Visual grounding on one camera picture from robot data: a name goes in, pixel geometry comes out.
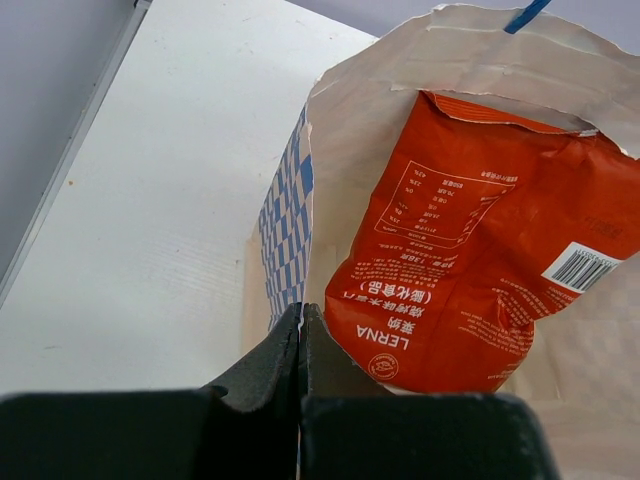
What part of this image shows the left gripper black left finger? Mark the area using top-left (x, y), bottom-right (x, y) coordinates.
top-left (1, 304), bottom-right (302, 479)

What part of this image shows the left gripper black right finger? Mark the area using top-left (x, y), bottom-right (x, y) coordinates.
top-left (299, 304), bottom-right (560, 479)

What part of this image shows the orange Lerna cassava chips bag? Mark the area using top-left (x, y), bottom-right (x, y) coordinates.
top-left (325, 92), bottom-right (639, 393)

